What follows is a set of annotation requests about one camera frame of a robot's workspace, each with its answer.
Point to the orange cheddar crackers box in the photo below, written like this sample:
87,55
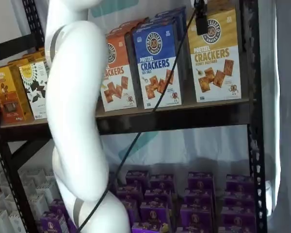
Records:
118,31
121,85
133,23

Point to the mint chocolate sweet thins box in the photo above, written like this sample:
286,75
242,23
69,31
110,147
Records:
45,66
34,80

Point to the black metal shelf rack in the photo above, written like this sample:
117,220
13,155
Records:
184,119

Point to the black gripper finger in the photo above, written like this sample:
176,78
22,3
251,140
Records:
202,24

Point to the grey white side curtain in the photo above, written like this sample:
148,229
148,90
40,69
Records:
286,121

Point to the purple Annie's snack box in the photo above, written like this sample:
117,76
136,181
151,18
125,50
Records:
198,199
128,194
238,224
162,183
137,178
196,230
239,200
53,223
151,228
59,208
155,213
197,217
133,210
238,210
200,182
240,184
157,197

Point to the wooden shelf board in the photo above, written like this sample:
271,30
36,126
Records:
188,104

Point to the blue sea salt crackers box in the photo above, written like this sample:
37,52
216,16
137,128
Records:
174,11
148,55
169,19

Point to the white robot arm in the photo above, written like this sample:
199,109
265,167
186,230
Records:
72,97

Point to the yellow honey mustard crackers box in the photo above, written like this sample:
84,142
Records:
220,4
215,80

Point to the orange brown snack box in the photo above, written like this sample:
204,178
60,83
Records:
4,97
34,55
17,62

